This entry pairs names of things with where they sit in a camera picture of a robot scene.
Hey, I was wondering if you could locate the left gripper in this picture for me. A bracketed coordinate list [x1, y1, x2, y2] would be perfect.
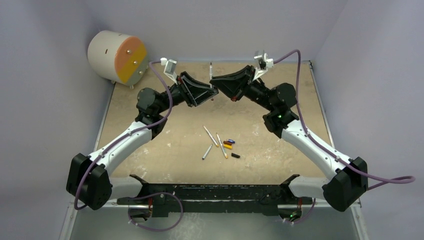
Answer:
[155, 72, 218, 115]

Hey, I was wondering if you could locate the white pen black end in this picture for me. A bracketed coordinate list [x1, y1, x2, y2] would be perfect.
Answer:
[209, 62, 214, 101]

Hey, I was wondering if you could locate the white pen orange tip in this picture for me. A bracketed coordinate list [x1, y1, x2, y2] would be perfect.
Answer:
[216, 133, 228, 159]

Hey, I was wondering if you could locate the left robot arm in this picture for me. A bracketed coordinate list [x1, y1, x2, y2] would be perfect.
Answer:
[65, 71, 219, 210]

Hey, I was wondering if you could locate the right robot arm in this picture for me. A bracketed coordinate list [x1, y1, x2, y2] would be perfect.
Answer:
[209, 65, 368, 212]

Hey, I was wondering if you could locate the round cabinet with coloured drawers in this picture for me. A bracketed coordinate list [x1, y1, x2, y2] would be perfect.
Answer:
[87, 30, 149, 89]

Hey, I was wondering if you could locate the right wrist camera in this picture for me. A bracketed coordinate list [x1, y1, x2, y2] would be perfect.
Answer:
[253, 50, 274, 80]

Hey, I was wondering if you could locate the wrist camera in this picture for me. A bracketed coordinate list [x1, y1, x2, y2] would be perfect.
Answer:
[253, 50, 274, 80]
[160, 57, 178, 83]

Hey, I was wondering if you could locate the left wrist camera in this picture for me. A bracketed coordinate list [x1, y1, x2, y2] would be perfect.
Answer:
[160, 57, 178, 83]

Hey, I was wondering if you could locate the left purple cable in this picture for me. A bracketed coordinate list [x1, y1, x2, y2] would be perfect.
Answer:
[73, 60, 174, 211]

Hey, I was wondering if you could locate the black base frame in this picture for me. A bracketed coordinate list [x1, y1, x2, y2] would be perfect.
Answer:
[117, 175, 313, 220]

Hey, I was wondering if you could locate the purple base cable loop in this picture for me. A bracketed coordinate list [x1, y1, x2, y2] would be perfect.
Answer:
[127, 192, 184, 232]

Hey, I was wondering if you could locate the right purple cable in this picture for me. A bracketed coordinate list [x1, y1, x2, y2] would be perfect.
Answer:
[273, 49, 416, 191]

